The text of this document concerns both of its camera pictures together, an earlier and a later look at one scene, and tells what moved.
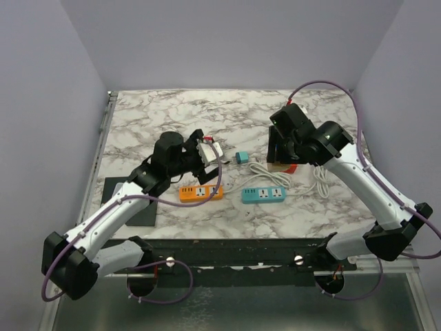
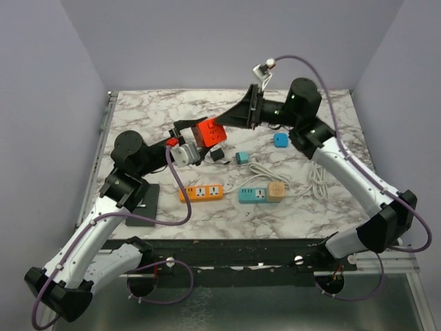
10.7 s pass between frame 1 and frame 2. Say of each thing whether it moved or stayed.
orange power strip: stayed
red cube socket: moved
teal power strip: stayed
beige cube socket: moved
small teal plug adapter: stayed
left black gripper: moved
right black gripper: moved
